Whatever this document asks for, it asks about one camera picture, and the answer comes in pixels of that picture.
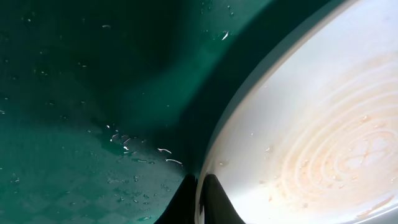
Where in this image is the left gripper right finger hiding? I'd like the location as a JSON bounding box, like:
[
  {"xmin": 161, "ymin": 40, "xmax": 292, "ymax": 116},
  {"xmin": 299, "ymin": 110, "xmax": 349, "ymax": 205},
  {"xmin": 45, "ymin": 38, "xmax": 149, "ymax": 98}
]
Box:
[{"xmin": 199, "ymin": 174, "xmax": 244, "ymax": 224}]

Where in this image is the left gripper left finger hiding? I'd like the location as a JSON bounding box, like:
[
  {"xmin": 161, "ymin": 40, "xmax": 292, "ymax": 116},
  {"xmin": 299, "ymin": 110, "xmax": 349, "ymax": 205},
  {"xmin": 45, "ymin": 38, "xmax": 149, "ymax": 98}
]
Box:
[{"xmin": 154, "ymin": 174, "xmax": 198, "ymax": 224}]

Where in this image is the blue rimmed plate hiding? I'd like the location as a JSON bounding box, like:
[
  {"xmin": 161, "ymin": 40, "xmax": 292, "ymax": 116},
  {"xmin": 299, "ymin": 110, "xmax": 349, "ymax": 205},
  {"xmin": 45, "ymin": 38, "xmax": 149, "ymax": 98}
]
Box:
[{"xmin": 198, "ymin": 0, "xmax": 397, "ymax": 223}]

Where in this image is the teal plastic tray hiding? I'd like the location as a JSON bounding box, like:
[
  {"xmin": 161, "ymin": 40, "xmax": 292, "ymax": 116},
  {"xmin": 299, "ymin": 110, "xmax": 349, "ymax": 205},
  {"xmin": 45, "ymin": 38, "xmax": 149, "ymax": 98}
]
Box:
[{"xmin": 1, "ymin": 0, "xmax": 325, "ymax": 223}]

